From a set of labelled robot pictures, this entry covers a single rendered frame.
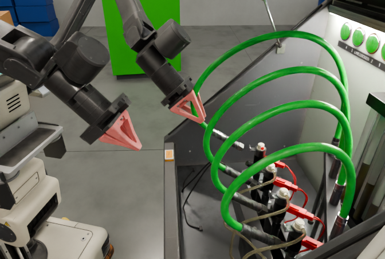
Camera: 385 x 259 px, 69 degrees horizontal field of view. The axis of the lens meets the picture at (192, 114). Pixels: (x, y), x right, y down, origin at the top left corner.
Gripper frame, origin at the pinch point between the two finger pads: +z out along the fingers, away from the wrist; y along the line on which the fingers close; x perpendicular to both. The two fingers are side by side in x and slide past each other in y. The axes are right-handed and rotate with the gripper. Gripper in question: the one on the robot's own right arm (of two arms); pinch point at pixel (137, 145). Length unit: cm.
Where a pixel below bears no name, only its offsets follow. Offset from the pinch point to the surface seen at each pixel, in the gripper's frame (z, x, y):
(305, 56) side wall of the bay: 26, 54, 31
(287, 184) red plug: 31.6, 8.4, 13.5
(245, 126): 9.5, 0.0, 19.2
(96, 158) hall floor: 22, 137, -156
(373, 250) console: 26.4, -16.2, 26.6
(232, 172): 21.0, 7.6, 6.1
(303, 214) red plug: 33.2, 0.4, 15.1
